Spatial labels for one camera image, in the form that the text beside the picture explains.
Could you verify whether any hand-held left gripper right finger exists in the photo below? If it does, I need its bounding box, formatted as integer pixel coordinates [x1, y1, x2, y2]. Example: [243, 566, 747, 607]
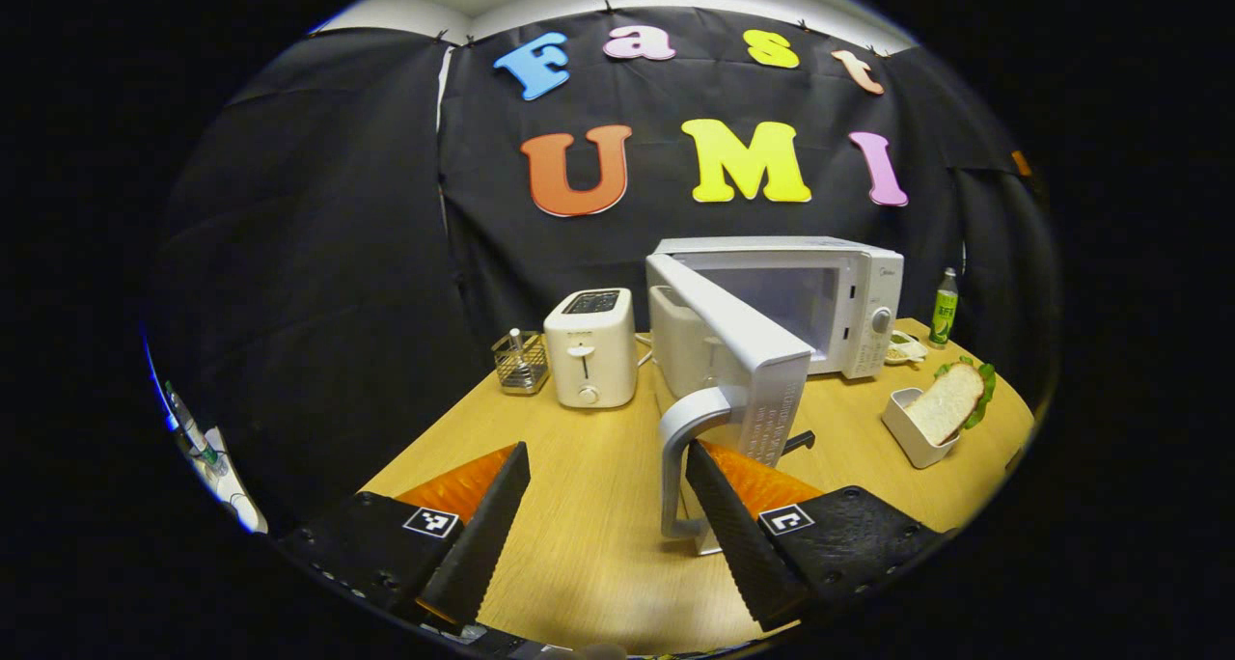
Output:
[683, 438, 951, 634]

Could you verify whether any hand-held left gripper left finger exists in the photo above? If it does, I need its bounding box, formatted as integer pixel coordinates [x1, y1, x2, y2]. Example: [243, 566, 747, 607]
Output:
[275, 440, 534, 632]

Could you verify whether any white microwave oven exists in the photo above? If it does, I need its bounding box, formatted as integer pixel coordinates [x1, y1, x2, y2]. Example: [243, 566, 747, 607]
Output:
[645, 235, 906, 555]

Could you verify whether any lettuce sandwich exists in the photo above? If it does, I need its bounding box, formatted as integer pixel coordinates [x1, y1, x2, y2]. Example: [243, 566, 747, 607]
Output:
[905, 356, 997, 447]

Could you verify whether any green drink bottle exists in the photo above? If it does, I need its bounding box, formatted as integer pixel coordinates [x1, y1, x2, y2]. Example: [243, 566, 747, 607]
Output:
[931, 267, 959, 349]

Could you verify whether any white rectangular tray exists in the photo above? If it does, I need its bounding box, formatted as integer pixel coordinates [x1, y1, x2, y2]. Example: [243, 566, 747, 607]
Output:
[881, 387, 961, 470]

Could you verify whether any white toaster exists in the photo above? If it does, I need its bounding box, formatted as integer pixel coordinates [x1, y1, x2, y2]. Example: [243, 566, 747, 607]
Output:
[543, 288, 638, 410]

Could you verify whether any black backdrop cloth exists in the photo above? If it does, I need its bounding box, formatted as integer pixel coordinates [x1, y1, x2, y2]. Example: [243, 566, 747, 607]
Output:
[145, 4, 1062, 536]

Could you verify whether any wire utensil holder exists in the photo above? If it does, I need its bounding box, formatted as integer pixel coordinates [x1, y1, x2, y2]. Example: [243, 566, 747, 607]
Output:
[492, 328, 549, 396]

